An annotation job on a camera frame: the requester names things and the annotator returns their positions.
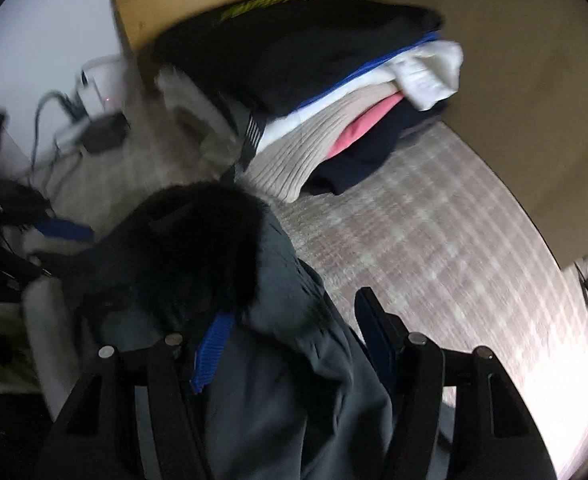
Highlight black folded garment on pile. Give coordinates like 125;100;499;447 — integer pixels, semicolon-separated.
152;0;444;117

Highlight white blue striped garment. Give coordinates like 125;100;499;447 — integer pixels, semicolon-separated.
256;40;464;153

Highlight beige knit sweater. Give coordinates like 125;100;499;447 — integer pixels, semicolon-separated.
239;82;398;203

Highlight navy folded garment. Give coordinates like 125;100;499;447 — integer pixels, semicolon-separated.
302;99;448;195

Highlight black power adapter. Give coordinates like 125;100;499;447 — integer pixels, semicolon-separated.
80;112;130;155

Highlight plaid pink table cloth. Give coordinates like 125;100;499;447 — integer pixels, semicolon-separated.
38;84;588;476

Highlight dark grey trousers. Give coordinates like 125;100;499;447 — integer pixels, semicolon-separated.
40;182;394;479

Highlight white charger plug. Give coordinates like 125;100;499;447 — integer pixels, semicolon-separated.
76;55;128;118

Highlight light wooden board panel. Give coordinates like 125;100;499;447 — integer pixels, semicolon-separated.
387;0;588;266

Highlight pink folded garment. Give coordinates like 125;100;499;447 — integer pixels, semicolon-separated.
324;92;404;160

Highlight black power cable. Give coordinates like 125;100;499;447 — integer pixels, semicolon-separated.
23;89;88;181

